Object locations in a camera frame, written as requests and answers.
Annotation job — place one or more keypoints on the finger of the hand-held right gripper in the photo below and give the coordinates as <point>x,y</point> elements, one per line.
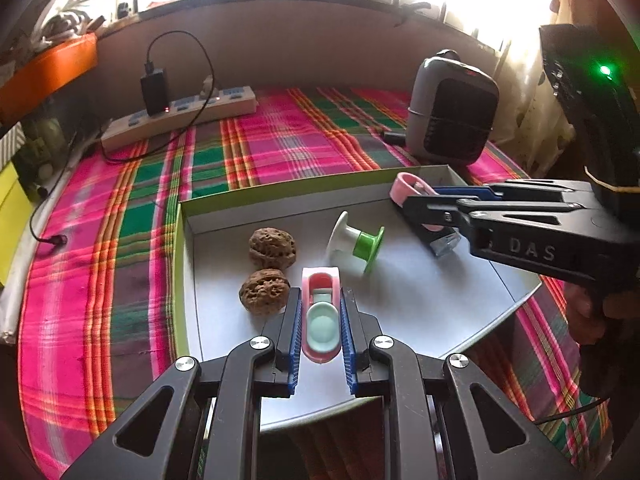
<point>460,191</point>
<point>435,212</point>

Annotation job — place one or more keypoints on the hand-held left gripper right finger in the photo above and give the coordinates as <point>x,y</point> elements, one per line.
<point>350,345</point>

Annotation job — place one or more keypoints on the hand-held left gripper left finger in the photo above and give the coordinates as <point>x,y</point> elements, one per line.
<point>290,345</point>

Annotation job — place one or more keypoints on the pink clip with mint pad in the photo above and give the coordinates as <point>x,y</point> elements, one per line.
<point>322,320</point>

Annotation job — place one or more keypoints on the small pink clip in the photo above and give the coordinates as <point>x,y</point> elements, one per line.
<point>402,185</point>

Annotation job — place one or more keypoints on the brown walnut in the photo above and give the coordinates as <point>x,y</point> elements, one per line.
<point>265,292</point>
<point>272,249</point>

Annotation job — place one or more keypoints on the green cardboard box tray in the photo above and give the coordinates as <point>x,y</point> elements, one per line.
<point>450,300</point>

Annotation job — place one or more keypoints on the white and green spool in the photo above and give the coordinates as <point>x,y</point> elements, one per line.
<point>350,240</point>

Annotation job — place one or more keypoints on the person's right hand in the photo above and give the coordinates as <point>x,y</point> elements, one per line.
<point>587,317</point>

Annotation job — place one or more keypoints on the grey space heater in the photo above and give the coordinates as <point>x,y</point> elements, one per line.
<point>450,110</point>

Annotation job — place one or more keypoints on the cream dotted curtain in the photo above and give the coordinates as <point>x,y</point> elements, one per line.
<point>535,35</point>

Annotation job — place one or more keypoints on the pink green plaid tablecloth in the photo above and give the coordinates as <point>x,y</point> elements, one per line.
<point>100,285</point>

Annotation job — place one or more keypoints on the beige power strip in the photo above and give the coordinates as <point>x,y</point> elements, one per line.
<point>200,112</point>

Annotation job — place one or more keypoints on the white plug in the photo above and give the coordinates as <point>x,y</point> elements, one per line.
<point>206,89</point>

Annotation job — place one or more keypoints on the white shelf board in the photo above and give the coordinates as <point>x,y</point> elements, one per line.
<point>12,310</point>

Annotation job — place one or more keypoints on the black charger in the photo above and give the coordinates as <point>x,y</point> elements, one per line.
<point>153,92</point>

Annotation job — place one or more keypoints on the yellow cardboard box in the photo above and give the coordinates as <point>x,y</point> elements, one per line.
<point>7,220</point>

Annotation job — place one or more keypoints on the striped box lid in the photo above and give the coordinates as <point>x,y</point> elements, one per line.
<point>10,147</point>

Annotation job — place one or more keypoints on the orange tray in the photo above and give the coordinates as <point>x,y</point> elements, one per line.
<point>45,72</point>

